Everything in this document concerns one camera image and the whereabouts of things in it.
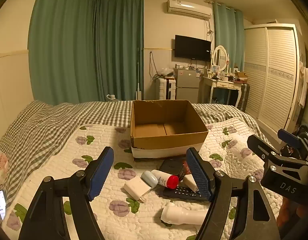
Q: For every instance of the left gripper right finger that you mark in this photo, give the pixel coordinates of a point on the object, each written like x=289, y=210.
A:
x=253, y=219

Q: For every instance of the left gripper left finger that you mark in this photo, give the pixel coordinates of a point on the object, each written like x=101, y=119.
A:
x=45, y=218

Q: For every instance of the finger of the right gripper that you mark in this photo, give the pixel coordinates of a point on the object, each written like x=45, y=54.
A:
x=296, y=143
x=267, y=152

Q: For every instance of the black remote control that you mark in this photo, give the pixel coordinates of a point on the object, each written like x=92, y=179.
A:
x=181, y=192

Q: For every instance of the red patterned card box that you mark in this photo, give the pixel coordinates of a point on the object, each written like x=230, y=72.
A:
x=186, y=168

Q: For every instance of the white cylindrical bottle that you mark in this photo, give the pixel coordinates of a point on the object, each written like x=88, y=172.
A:
x=176, y=215

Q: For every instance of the white bottle red cap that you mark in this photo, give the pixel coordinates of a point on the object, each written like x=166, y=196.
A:
x=167, y=180

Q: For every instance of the black square box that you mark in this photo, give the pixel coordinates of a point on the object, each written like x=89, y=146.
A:
x=173, y=167

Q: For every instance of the white power adapter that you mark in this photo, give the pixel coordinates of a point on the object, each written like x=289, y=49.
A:
x=137, y=188

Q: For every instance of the light blue earbud case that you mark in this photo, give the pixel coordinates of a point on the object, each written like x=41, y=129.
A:
x=150, y=179

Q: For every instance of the brown cardboard box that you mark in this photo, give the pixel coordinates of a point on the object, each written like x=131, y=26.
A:
x=165, y=128

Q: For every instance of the small white charger block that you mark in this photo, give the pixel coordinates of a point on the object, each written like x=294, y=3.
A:
x=189, y=181

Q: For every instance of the person's right hand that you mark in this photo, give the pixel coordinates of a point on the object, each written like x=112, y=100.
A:
x=285, y=212

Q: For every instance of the smartphone with lit screen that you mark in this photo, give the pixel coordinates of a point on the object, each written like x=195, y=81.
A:
x=2, y=205

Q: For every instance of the white floral quilt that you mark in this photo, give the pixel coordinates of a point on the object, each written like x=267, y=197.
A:
x=131, y=201

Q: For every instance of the white louvered wardrobe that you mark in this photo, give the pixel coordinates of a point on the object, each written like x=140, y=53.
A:
x=271, y=63

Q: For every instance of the grey checkered bed sheet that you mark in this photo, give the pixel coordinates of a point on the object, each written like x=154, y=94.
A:
x=58, y=140

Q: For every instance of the white dressing table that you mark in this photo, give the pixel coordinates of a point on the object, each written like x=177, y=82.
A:
x=208, y=85

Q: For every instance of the white oval vanity mirror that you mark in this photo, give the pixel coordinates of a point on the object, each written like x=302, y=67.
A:
x=220, y=59

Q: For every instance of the silver mini fridge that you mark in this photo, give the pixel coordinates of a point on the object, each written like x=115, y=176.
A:
x=187, y=84

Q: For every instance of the white suitcase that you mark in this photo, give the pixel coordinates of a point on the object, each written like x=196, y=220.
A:
x=166, y=88

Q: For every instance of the narrow green window curtain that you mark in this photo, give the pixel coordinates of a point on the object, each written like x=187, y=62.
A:
x=229, y=32

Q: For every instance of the clear water jug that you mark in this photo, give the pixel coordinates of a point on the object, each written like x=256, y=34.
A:
x=111, y=98

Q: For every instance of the white floor mop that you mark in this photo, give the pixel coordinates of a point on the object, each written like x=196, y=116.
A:
x=138, y=94

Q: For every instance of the white air conditioner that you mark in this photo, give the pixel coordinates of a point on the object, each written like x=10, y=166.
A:
x=189, y=9

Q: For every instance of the large green curtain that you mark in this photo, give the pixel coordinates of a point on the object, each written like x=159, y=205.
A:
x=83, y=50

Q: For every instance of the black wall television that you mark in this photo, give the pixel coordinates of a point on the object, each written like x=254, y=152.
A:
x=192, y=48

